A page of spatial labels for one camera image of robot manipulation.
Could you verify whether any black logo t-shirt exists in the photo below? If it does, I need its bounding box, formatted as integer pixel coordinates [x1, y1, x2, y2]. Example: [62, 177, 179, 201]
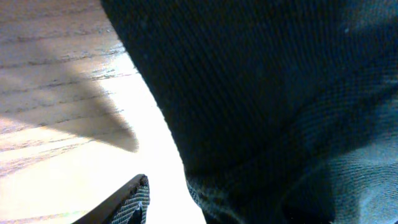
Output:
[102, 0, 397, 224]

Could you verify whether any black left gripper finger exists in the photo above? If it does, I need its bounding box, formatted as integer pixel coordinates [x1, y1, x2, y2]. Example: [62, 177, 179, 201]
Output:
[73, 174, 150, 224]

